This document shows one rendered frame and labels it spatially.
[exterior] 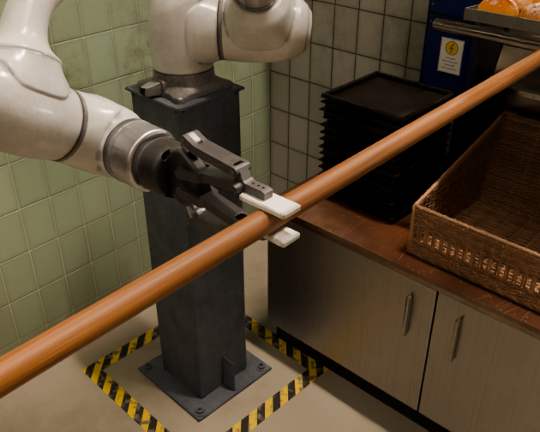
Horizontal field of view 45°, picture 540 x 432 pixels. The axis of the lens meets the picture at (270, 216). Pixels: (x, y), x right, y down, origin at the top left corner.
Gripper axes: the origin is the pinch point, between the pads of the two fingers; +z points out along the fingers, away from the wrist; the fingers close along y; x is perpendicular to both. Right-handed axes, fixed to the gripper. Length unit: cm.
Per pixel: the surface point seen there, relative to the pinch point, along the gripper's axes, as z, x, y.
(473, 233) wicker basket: -8, -84, 47
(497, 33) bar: -17, -97, 3
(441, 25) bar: -31, -97, 3
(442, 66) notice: -46, -132, 26
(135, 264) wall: -121, -63, 100
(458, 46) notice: -42, -132, 19
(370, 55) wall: -75, -135, 29
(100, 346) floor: -115, -40, 120
